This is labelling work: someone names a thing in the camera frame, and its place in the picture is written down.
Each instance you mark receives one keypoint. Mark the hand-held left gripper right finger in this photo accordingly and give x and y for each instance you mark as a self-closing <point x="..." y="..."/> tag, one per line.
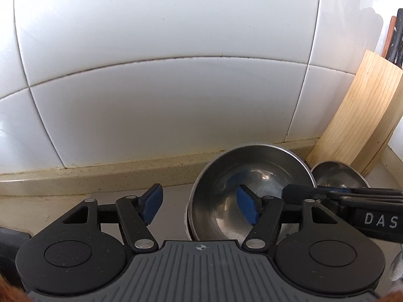
<point x="248" y="204"/>

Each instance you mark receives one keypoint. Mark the stainless steel bowl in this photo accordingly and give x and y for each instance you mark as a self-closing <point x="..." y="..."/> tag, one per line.
<point x="220" y="176"/>
<point x="333" y="173"/>
<point x="188" y="223"/>

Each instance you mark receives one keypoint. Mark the black gas stove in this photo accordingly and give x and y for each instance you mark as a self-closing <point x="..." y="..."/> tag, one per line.
<point x="12" y="251"/>

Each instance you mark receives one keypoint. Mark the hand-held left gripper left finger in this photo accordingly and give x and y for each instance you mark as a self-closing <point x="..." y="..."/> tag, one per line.
<point x="152" y="203"/>

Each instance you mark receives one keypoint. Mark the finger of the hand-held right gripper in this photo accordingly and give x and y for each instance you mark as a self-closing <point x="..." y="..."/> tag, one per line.
<point x="297" y="193"/>
<point x="341" y="191"/>

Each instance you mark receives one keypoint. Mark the wooden knife block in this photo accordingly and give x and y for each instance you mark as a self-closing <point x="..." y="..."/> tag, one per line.
<point x="355" y="113"/>

